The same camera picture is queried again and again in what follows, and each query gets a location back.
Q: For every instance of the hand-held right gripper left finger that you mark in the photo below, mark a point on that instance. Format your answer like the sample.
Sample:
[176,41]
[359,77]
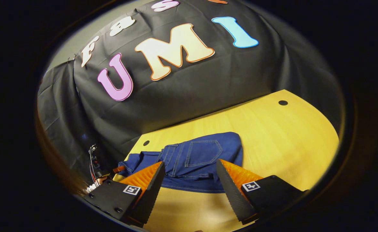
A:
[151,193]

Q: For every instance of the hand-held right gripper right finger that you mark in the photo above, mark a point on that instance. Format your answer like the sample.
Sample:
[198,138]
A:
[232,193]

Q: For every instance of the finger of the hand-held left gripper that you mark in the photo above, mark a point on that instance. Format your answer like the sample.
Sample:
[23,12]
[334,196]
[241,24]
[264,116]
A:
[119,169]

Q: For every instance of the blue jeans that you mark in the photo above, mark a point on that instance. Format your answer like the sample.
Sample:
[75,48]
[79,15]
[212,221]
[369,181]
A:
[201,151]

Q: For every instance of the black backdrop cloth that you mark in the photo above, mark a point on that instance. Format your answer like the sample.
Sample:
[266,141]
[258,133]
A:
[208,83]

